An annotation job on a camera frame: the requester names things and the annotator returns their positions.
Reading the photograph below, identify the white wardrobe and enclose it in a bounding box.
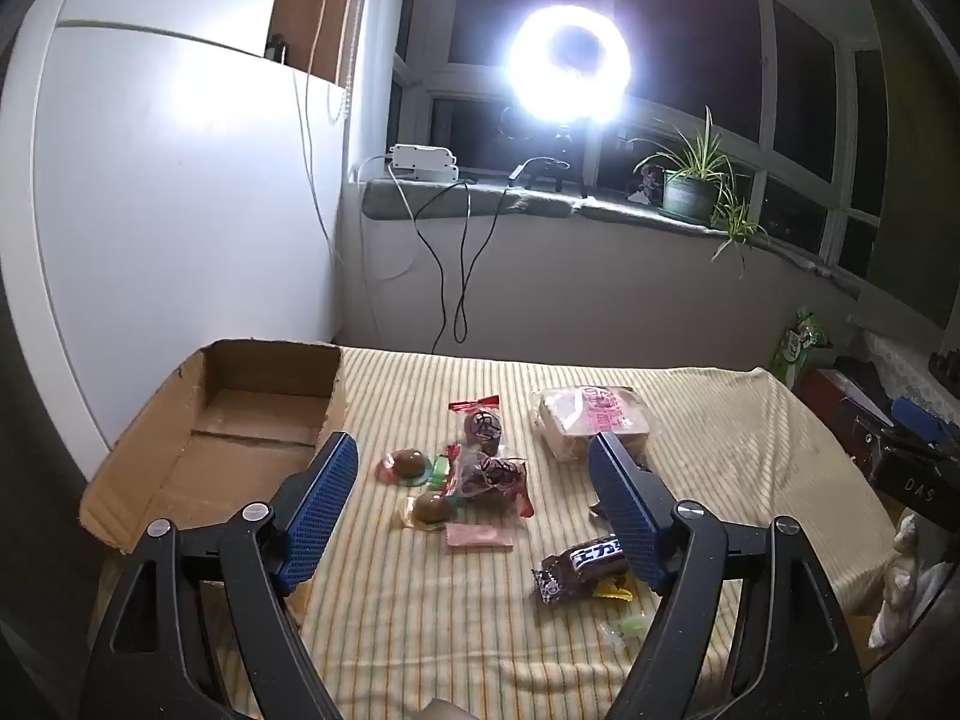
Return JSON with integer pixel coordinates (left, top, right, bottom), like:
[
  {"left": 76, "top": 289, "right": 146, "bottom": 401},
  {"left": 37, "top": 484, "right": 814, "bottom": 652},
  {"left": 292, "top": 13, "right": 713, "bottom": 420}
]
[{"left": 0, "top": 0, "right": 353, "bottom": 481}]

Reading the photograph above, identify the long white cable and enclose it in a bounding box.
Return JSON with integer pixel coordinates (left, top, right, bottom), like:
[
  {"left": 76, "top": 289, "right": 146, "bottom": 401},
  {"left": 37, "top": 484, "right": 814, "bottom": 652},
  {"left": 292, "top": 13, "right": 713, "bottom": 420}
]
[{"left": 292, "top": 0, "right": 353, "bottom": 256}]

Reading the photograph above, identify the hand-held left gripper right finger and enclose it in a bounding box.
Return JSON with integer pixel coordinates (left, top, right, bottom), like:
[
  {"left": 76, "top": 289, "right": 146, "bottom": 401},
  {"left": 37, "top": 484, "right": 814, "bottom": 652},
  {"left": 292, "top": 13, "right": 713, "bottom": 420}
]
[{"left": 587, "top": 431, "right": 875, "bottom": 720}]

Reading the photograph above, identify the brown wooden panel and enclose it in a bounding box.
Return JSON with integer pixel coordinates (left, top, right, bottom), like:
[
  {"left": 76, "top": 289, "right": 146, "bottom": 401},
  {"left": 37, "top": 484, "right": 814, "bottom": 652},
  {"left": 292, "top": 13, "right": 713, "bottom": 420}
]
[{"left": 266, "top": 0, "right": 376, "bottom": 87}]

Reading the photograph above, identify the pink snack packet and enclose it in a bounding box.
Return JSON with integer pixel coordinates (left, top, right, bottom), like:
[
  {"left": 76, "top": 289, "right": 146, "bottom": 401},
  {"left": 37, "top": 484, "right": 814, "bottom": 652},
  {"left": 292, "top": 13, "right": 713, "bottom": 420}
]
[{"left": 444, "top": 525, "right": 515, "bottom": 552}]

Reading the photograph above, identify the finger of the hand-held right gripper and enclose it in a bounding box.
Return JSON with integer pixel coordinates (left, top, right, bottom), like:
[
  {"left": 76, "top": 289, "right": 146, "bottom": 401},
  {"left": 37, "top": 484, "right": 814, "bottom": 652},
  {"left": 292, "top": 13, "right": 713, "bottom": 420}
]
[{"left": 891, "top": 396, "right": 952, "bottom": 442}]

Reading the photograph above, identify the clear bread packet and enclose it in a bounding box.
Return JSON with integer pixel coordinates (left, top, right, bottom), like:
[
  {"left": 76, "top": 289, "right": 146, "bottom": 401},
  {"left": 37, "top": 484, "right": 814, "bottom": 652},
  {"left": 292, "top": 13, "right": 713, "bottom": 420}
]
[{"left": 531, "top": 384, "right": 652, "bottom": 466}]

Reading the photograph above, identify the black tripod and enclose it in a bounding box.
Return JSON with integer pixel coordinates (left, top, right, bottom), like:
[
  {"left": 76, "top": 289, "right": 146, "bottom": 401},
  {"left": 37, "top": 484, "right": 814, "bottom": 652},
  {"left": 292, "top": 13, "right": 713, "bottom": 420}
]
[{"left": 521, "top": 124, "right": 593, "bottom": 200}]

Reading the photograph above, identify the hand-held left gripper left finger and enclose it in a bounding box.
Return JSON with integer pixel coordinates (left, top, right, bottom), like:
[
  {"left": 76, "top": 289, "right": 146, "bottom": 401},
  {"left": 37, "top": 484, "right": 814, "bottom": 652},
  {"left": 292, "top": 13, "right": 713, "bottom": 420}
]
[{"left": 79, "top": 431, "right": 361, "bottom": 720}]

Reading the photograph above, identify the ring light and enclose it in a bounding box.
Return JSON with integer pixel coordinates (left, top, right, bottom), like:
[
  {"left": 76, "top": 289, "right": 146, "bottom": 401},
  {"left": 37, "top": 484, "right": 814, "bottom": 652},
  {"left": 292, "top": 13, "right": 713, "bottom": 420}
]
[{"left": 506, "top": 6, "right": 635, "bottom": 128}]

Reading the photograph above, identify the black cable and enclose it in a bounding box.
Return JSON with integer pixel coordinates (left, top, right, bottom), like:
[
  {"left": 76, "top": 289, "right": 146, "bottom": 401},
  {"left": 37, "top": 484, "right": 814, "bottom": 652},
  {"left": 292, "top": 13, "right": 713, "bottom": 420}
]
[{"left": 416, "top": 157, "right": 552, "bottom": 357}]

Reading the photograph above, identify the green snack bag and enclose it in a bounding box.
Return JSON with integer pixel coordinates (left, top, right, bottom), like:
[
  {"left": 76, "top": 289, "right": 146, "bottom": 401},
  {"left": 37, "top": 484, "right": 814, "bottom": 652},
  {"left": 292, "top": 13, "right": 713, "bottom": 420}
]
[{"left": 772, "top": 306, "right": 833, "bottom": 383}]

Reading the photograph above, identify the short white cable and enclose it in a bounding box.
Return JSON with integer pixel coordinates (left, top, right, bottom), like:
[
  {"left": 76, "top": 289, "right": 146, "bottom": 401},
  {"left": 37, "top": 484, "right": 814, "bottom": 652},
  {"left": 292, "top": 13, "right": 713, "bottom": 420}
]
[{"left": 352, "top": 156, "right": 421, "bottom": 222}]

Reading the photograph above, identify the brown cardboard box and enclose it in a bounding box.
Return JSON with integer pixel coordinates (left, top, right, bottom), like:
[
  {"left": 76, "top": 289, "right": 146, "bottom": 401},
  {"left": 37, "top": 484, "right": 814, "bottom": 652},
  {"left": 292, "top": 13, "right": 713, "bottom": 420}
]
[{"left": 79, "top": 339, "right": 350, "bottom": 601}]

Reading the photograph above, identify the clear red-edged snack packet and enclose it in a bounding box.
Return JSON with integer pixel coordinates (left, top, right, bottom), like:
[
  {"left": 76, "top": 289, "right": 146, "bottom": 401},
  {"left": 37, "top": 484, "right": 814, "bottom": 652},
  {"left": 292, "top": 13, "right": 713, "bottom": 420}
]
[
  {"left": 448, "top": 394, "right": 505, "bottom": 458},
  {"left": 450, "top": 446, "right": 535, "bottom": 518}
]

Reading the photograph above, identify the white plush toy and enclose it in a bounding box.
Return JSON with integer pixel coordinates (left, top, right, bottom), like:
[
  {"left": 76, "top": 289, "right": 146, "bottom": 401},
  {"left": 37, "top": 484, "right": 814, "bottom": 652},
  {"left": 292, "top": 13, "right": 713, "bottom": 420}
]
[{"left": 868, "top": 510, "right": 931, "bottom": 650}]

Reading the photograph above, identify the olive curtain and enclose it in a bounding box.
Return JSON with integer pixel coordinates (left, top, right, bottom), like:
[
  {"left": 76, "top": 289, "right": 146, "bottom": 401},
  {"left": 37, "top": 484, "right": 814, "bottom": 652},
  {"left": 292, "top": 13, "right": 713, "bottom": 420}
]
[{"left": 855, "top": 0, "right": 960, "bottom": 331}]

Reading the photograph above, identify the white power box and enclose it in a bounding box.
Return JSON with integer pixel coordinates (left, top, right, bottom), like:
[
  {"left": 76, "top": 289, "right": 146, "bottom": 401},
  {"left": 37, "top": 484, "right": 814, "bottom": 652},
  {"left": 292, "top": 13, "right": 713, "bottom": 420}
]
[{"left": 386, "top": 142, "right": 460, "bottom": 182}]

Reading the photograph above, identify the potted spider plant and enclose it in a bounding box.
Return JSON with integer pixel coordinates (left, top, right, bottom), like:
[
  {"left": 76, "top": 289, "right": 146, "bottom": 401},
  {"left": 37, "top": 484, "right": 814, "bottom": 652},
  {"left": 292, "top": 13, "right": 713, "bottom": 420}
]
[{"left": 630, "top": 106, "right": 770, "bottom": 271}]

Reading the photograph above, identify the window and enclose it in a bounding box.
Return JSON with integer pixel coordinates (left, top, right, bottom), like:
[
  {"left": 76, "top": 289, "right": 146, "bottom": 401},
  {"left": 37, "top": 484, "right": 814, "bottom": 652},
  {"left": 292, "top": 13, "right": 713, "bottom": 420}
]
[{"left": 394, "top": 0, "right": 893, "bottom": 271}]

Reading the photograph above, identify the brown chocolate bar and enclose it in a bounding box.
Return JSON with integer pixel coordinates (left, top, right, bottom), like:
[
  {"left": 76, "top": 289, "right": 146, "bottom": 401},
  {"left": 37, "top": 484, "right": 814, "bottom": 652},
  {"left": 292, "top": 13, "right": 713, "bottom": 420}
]
[{"left": 532, "top": 535, "right": 627, "bottom": 605}]

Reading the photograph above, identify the green candy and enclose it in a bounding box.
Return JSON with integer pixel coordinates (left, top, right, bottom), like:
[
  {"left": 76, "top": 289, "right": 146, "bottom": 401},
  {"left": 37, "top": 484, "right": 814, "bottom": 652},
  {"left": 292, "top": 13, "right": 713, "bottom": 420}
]
[{"left": 600, "top": 613, "right": 650, "bottom": 650}]

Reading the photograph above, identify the white lace cloth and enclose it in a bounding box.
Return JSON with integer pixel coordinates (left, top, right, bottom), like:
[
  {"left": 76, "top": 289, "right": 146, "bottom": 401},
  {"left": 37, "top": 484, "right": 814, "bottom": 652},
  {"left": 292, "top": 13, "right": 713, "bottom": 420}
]
[{"left": 859, "top": 330, "right": 946, "bottom": 406}]

